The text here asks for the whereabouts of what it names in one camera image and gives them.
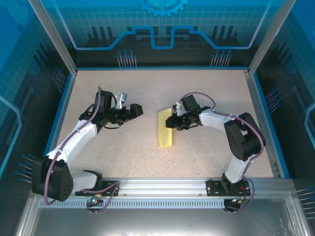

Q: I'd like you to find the brass plug with orange wires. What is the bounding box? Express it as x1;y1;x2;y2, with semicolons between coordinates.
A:
230;196;247;205

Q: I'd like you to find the slotted grey cable duct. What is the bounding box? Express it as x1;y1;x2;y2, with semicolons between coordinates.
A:
39;199;227;207

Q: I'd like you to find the grey metal front tray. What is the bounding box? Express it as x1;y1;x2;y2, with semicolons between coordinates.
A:
14;191;311;236

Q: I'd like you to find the aluminium mounting rail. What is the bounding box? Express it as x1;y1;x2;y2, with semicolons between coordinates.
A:
33;178;293;197

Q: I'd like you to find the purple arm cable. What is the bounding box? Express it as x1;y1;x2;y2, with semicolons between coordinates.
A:
43;86;103;206
179;91;267;177

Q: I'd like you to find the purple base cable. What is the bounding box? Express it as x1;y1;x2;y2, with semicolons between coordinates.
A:
222;178;256;214
81;180;121;215

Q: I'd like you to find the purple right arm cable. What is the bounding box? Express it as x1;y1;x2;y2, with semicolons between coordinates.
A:
179;91;267;177

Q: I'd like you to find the aluminium frame post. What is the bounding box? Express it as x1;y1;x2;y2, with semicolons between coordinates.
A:
248;0;297;76
27;0;78;76

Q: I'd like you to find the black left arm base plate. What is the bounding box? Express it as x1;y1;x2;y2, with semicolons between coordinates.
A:
75;179;121;197

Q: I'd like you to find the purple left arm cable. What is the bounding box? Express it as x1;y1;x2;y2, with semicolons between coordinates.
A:
43;86;103;206

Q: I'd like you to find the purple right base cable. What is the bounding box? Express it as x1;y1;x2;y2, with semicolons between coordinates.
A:
222;178;256;214

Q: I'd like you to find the aluminium blue side rail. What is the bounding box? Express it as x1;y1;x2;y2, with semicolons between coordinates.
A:
40;72;78;179
245;70;290;179

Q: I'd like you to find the brass plug with green light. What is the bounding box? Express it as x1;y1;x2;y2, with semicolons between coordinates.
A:
90;193;103;205

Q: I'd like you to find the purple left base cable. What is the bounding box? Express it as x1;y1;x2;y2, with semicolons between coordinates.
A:
81;180;121;215

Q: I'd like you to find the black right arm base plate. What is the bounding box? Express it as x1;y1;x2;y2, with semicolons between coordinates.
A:
206;178;249;197

